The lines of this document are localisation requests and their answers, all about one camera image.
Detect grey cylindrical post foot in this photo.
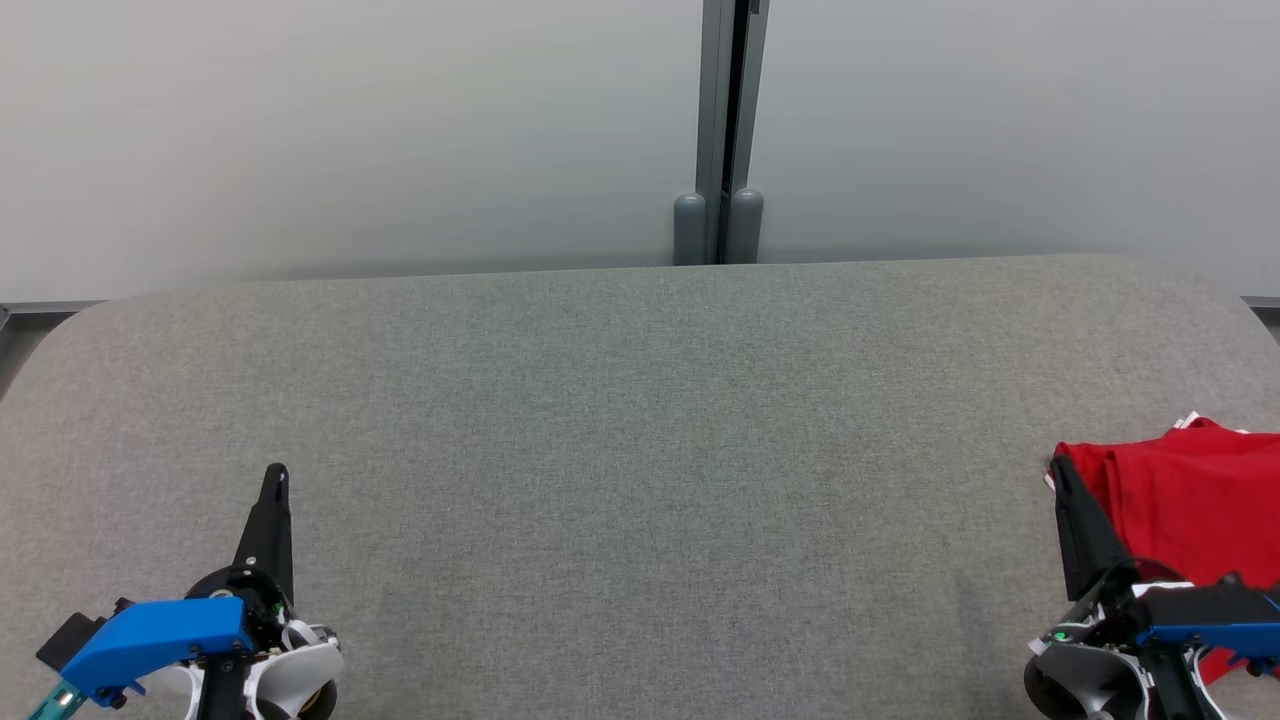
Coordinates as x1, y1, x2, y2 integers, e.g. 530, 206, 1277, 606
673, 190, 708, 267
730, 187, 766, 265

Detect red shorts with white trim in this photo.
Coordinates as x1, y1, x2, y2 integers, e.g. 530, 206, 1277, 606
1045, 412, 1280, 686

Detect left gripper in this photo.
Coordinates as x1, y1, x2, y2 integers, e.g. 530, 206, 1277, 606
150, 462, 347, 720

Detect grey aluminium partition post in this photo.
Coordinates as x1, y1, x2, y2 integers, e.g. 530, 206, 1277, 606
697, 0, 771, 266

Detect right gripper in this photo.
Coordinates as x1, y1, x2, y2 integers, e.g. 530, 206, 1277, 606
1022, 454, 1231, 720

